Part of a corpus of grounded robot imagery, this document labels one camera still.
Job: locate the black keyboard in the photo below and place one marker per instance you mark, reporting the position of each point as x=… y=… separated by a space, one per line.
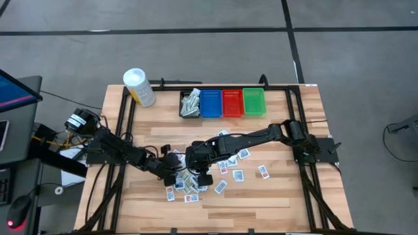
x=4 y=191

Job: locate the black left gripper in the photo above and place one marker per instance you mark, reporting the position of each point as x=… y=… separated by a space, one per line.
x=170 y=180

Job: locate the green slotted plastic basket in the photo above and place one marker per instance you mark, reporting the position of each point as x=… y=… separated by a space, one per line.
x=254 y=102

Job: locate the grey stand foot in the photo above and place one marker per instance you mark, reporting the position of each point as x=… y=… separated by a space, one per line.
x=405 y=124

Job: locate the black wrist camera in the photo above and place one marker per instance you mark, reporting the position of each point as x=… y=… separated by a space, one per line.
x=171 y=161
x=222 y=144

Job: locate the black slotted plastic basket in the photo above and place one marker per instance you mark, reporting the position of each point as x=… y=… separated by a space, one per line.
x=180 y=112

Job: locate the white tape roll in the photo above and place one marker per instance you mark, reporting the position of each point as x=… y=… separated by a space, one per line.
x=59 y=190

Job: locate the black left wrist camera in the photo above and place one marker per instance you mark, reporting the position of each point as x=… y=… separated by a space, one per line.
x=171 y=161

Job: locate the monitor with blue screen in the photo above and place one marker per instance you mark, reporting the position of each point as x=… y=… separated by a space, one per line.
x=13 y=91

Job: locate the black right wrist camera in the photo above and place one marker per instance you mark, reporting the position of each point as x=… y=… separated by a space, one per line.
x=222 y=144

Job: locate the white packet navy print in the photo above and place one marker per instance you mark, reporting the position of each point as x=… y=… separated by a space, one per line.
x=179 y=184

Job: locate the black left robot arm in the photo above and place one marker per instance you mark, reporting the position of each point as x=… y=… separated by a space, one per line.
x=114 y=147

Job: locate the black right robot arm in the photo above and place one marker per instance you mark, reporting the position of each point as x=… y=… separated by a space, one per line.
x=254 y=137

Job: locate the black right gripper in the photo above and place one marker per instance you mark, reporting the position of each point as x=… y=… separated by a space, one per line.
x=205 y=179

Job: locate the black diagonal support beam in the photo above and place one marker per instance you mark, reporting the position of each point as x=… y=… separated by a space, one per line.
x=62 y=163

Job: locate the blue slotted plastic basket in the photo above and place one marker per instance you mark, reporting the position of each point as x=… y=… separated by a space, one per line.
x=211 y=103

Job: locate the white paper sheet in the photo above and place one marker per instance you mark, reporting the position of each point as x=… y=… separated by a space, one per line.
x=70 y=169

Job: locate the smartphone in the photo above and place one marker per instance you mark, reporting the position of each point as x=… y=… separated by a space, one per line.
x=2 y=134

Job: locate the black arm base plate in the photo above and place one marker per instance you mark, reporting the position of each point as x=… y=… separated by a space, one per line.
x=326 y=158
x=94 y=160

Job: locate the laptop with blue screen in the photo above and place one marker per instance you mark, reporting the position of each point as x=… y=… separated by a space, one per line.
x=19 y=130

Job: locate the long plain white packet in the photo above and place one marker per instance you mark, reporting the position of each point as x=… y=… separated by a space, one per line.
x=232 y=160

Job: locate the black frame clamp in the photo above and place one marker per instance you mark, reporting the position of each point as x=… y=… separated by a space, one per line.
x=263 y=80

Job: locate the white wipes canister yellow label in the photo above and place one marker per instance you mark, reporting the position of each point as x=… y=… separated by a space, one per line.
x=138 y=85

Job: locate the red slotted plastic basket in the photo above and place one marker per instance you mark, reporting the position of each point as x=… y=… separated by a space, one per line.
x=232 y=103

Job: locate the black computer mouse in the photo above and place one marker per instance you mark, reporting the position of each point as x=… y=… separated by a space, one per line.
x=19 y=210

